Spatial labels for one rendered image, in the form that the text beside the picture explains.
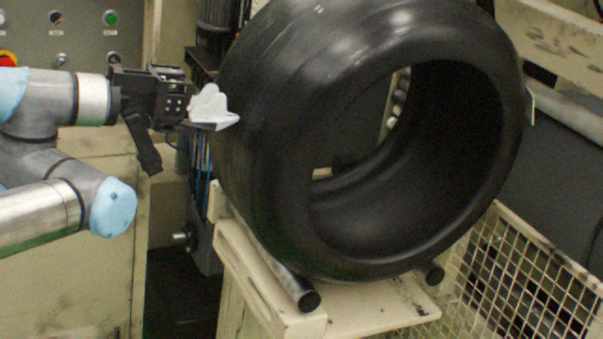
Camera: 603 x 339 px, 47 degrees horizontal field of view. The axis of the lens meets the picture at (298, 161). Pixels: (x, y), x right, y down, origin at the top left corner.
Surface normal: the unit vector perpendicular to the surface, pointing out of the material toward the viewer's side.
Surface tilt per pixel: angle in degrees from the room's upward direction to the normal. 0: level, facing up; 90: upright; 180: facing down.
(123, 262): 90
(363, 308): 0
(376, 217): 23
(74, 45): 90
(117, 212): 90
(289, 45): 49
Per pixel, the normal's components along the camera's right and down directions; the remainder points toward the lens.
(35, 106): 0.46, 0.40
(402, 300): 0.15, -0.88
